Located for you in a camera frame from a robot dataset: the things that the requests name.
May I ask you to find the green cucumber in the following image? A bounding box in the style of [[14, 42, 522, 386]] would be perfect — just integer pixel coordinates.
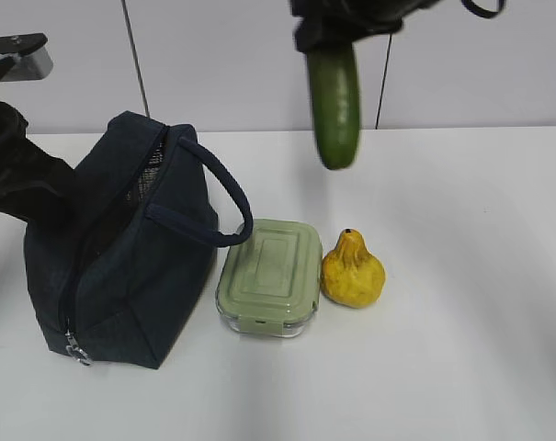
[[306, 43, 361, 170]]

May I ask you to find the green lid glass container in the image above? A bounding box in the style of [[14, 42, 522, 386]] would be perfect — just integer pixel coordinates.
[[216, 219, 323, 338]]

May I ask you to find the dark navy lunch bag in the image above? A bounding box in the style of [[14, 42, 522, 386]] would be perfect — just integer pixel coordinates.
[[24, 111, 254, 369]]

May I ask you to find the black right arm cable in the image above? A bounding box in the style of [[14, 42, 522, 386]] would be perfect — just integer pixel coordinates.
[[460, 0, 508, 20]]

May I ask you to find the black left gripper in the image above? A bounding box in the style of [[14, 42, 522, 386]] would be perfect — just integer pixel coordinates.
[[0, 98, 76, 229]]

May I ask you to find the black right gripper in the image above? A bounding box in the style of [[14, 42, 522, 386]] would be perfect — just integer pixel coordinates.
[[289, 0, 437, 51]]

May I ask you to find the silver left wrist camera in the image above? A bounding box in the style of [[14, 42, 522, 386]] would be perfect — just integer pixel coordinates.
[[0, 33, 53, 82]]

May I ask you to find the yellow pear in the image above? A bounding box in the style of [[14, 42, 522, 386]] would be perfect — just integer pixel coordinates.
[[321, 228, 386, 309]]

